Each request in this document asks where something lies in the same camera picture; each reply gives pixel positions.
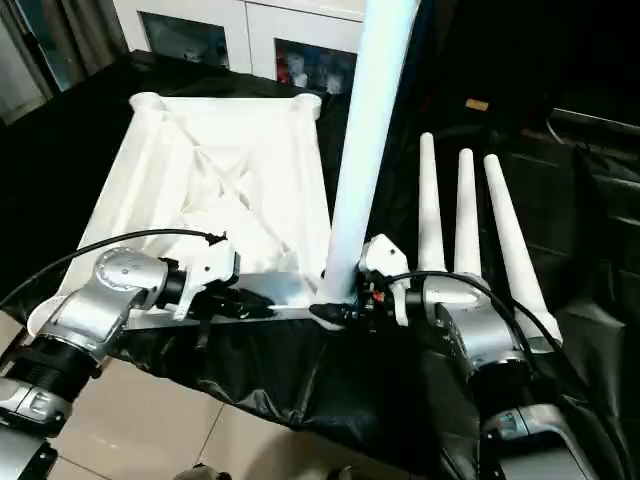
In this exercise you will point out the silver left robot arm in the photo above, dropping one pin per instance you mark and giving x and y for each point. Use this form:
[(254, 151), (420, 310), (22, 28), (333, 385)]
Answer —
[(120, 280)]

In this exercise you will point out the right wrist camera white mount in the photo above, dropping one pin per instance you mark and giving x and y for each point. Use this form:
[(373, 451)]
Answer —
[(385, 252)]

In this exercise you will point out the white plastic table leg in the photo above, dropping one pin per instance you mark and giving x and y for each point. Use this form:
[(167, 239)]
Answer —
[(431, 210), (467, 215), (515, 240), (370, 125)]

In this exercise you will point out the white plastic table top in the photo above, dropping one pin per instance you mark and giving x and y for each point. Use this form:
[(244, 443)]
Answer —
[(200, 150)]

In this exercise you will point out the black long bar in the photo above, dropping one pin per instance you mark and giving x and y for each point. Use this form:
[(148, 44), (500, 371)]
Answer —
[(600, 122)]

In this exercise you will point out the white glass-door cabinet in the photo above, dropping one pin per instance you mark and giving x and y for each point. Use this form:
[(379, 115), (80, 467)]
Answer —
[(250, 35)]

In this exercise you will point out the grey curtain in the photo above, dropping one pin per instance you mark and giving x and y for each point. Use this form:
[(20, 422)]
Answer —
[(50, 50)]

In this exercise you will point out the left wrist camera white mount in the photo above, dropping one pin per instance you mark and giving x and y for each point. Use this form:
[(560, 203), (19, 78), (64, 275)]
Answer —
[(210, 265)]

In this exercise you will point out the dark brown round object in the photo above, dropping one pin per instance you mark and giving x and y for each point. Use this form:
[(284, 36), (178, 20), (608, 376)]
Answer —
[(202, 472)]

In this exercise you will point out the small yellow tag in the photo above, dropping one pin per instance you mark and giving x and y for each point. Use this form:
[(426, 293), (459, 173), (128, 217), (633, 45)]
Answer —
[(476, 104)]

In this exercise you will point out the black table mat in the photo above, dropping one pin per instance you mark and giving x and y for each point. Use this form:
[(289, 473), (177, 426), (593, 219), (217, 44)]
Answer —
[(400, 380)]

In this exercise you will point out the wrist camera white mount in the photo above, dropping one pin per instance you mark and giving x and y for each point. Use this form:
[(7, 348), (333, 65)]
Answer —
[(385, 252), (210, 265)]

